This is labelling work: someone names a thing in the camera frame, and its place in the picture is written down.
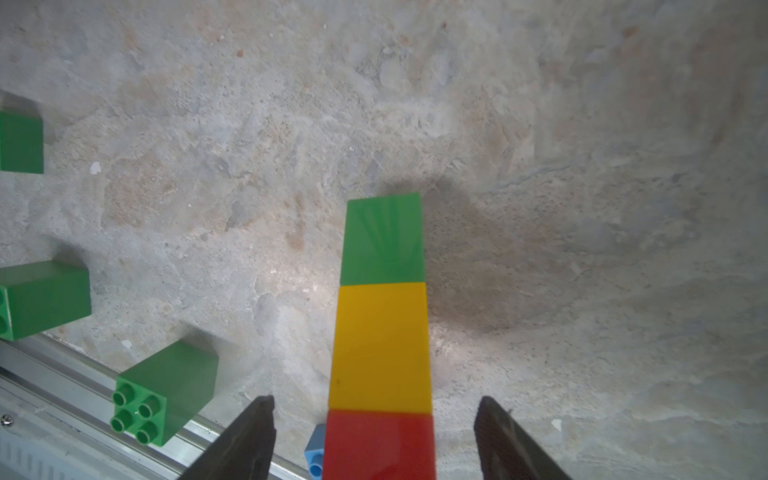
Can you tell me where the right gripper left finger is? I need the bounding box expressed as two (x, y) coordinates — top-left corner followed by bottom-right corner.
(179, 395), (276, 480)

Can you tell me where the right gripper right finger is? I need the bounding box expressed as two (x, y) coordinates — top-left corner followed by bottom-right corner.
(474, 396), (571, 480)

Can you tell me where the blue lego brick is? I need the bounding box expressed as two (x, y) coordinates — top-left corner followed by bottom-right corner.
(304, 424), (326, 480)

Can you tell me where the green lego brick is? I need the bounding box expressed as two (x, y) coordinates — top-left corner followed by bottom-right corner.
(1, 110), (44, 174)
(1, 260), (92, 341)
(109, 341), (219, 447)
(340, 193), (425, 286)

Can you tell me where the red lego brick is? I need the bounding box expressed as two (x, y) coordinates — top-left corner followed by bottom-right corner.
(322, 410), (437, 480)

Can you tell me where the yellow lego brick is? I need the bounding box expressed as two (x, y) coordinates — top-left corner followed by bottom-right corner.
(329, 282), (432, 414)

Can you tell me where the aluminium mounting rail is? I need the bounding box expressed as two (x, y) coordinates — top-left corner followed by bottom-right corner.
(0, 332), (313, 480)

